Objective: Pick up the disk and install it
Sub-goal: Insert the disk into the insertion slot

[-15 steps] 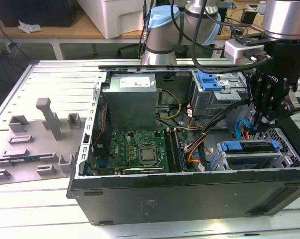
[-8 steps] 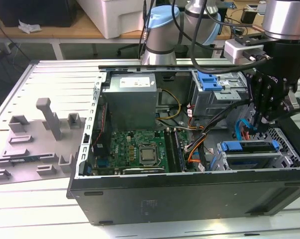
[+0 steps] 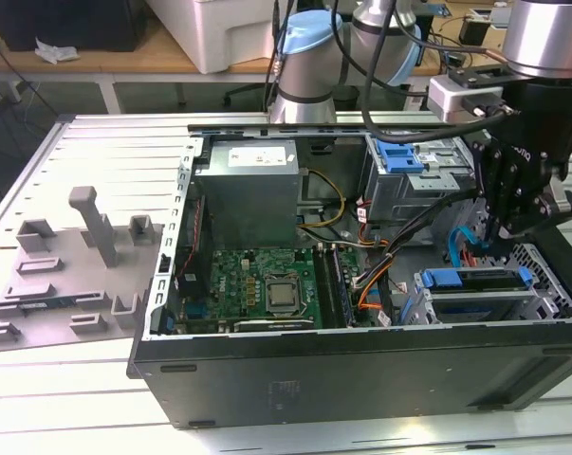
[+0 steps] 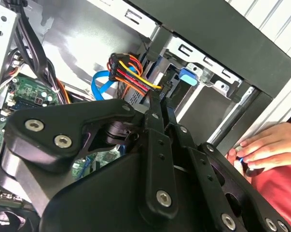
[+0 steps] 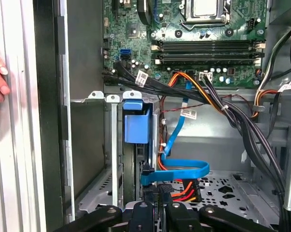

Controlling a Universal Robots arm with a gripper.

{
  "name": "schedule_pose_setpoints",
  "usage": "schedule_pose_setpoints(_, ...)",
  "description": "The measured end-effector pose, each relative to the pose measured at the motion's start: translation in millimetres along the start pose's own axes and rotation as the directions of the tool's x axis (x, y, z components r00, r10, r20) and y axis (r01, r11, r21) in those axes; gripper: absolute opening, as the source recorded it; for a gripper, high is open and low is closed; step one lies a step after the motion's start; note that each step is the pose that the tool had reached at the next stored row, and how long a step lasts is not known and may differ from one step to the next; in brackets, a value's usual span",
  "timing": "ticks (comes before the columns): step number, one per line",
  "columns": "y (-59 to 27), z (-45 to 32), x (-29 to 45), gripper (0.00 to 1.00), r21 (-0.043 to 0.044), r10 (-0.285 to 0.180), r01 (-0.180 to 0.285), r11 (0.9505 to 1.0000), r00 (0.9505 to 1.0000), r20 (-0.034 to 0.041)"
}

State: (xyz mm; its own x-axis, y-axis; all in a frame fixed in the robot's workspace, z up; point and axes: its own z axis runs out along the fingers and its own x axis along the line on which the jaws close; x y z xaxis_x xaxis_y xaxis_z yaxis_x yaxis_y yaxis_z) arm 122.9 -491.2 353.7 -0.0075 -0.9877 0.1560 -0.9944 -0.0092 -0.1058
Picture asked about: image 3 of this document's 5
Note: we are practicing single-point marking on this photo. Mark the hard disk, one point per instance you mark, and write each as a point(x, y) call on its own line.
point(480, 279)

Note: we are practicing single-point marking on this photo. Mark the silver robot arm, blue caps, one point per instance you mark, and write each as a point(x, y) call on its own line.
point(304, 71)

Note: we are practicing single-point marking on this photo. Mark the metal disk bay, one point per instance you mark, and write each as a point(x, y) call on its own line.
point(480, 297)

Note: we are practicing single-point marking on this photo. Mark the blue plastic drive latch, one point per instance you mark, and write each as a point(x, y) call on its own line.
point(399, 156)

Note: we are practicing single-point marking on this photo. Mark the small black box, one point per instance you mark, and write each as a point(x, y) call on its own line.
point(473, 32)

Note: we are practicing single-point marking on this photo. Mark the metal optical drive cage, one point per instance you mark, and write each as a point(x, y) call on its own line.
point(394, 199)

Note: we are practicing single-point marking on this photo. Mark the installed RAM stick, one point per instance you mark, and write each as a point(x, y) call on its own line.
point(343, 289)

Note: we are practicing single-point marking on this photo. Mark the black open PC case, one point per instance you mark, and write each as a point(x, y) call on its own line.
point(361, 379)

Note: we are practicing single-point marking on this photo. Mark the silver CPU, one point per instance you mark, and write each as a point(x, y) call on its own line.
point(283, 295)

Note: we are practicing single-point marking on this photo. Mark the grey power supply unit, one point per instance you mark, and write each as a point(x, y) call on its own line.
point(247, 208)

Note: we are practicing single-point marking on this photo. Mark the CPU socket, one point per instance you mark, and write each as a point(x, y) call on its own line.
point(285, 311)

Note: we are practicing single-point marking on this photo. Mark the black graphics card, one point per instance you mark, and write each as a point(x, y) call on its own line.
point(276, 326)

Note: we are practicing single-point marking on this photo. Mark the green motherboard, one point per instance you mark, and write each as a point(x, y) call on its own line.
point(233, 270)

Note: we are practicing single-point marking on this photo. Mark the white plastic box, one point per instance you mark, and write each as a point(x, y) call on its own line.
point(209, 33)

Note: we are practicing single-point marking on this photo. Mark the wooden desk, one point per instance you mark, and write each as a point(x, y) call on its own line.
point(124, 61)

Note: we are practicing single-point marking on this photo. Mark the grey parts rack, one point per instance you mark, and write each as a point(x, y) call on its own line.
point(77, 284)

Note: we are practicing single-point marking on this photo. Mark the large black box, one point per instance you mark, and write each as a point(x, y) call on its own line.
point(77, 23)

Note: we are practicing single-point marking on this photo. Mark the crumpled white tissue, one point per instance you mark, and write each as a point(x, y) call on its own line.
point(53, 51)

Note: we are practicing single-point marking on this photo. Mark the RAM stick with blue label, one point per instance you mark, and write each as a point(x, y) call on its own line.
point(34, 306)

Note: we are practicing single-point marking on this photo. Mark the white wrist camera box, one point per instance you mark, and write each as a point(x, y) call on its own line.
point(449, 97)

